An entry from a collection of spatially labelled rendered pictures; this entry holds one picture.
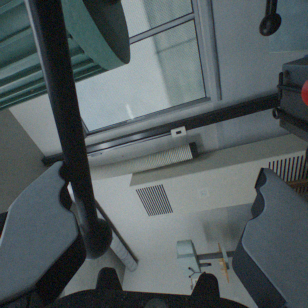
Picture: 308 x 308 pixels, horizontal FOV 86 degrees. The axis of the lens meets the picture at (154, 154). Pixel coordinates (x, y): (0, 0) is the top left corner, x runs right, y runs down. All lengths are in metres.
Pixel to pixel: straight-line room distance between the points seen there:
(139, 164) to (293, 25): 1.40
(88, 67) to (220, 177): 1.50
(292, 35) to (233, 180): 1.34
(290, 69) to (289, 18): 0.21
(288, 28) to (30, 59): 0.47
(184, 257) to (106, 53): 2.18
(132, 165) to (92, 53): 1.50
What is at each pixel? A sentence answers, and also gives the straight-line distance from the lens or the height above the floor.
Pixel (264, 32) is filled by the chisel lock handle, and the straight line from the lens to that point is 0.25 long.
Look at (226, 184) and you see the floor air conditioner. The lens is 1.69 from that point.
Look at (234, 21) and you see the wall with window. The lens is 1.56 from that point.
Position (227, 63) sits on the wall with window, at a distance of 1.56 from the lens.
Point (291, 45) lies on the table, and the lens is 0.50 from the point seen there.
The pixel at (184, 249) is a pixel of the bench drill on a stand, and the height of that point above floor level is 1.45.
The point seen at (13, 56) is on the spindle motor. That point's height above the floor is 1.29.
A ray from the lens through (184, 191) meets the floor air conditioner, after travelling 1.68.
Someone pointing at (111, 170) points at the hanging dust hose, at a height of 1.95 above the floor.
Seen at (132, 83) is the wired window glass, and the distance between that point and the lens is 1.60.
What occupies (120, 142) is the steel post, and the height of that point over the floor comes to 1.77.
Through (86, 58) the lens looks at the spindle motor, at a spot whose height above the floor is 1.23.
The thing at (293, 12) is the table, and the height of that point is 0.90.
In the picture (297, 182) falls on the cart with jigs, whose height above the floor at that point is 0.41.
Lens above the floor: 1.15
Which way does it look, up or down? 12 degrees up
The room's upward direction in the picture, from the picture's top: 104 degrees counter-clockwise
